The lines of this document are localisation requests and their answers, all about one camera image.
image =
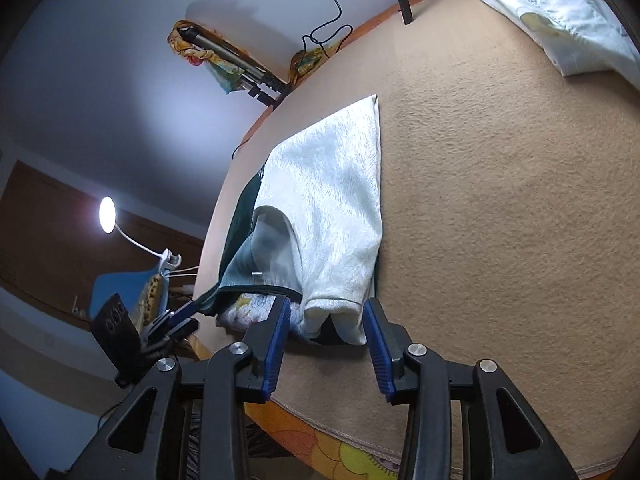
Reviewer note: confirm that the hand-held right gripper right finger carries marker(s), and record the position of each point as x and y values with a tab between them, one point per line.
380	352

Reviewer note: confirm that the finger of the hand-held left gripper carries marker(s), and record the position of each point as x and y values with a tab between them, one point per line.
172	316
181	331

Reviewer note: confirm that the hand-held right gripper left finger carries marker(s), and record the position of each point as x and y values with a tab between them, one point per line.
275	347

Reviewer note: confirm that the green and white tree-print t-shirt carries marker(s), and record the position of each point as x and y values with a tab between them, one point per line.
330	200

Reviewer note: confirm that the blue chair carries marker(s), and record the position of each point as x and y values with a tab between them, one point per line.
115	282

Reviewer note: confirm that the white clip desk lamp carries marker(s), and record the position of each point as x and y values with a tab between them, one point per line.
106	215

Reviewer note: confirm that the beige blanket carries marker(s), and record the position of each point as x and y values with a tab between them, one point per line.
500	210

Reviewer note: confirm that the colourful scarf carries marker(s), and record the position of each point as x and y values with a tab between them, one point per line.
222	72

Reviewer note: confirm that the folded silver tripod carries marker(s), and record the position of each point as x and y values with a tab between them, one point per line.
255	77

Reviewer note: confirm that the yellow green cloth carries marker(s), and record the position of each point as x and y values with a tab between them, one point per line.
307	62

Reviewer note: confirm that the folded white garment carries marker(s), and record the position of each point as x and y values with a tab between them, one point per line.
565	15

